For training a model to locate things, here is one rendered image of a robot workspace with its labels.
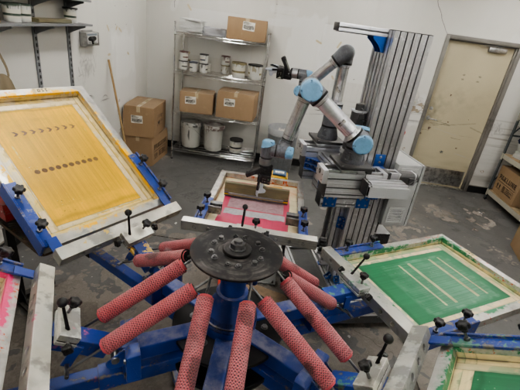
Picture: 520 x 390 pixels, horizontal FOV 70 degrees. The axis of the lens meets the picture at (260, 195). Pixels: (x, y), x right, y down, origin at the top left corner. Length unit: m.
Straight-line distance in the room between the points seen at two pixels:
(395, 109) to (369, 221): 0.82
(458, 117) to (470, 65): 0.71
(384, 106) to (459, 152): 3.92
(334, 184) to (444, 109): 3.92
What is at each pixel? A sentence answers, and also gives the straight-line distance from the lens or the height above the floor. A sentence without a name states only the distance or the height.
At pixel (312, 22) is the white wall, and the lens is 5.51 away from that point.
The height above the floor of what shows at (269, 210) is 0.95.
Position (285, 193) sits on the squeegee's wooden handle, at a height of 1.04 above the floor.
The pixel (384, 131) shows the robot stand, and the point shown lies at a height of 1.43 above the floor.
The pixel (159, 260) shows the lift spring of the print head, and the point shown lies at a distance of 1.36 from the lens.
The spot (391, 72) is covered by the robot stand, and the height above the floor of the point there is 1.80.
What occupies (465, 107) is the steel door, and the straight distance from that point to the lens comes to 6.17.
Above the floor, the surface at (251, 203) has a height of 0.95.
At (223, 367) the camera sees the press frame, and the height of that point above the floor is 1.02.
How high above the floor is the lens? 1.98
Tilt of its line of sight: 25 degrees down
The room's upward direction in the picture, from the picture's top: 8 degrees clockwise
